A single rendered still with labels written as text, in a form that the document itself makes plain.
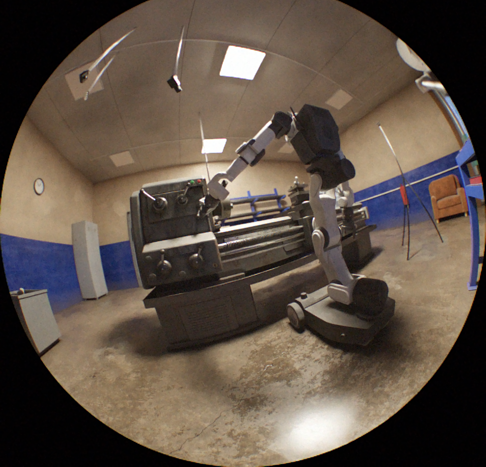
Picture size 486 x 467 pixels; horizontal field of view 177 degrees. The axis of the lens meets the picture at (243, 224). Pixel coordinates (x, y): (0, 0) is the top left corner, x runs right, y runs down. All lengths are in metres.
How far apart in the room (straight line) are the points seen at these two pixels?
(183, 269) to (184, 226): 0.33
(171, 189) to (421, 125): 5.41
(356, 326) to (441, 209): 3.64
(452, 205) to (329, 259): 3.62
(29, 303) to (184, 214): 1.81
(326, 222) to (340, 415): 0.98
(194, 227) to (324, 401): 1.30
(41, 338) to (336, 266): 2.51
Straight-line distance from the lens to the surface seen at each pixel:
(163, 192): 1.28
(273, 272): 1.21
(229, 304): 1.24
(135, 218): 1.28
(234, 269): 1.27
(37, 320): 2.02
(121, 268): 4.96
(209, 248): 1.05
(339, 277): 1.02
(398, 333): 1.11
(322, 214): 0.98
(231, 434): 0.80
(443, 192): 4.57
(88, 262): 4.23
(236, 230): 1.26
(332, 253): 1.04
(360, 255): 2.40
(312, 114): 0.97
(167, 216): 1.21
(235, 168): 0.83
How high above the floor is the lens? 0.72
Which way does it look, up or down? 6 degrees up
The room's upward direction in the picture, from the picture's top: 13 degrees counter-clockwise
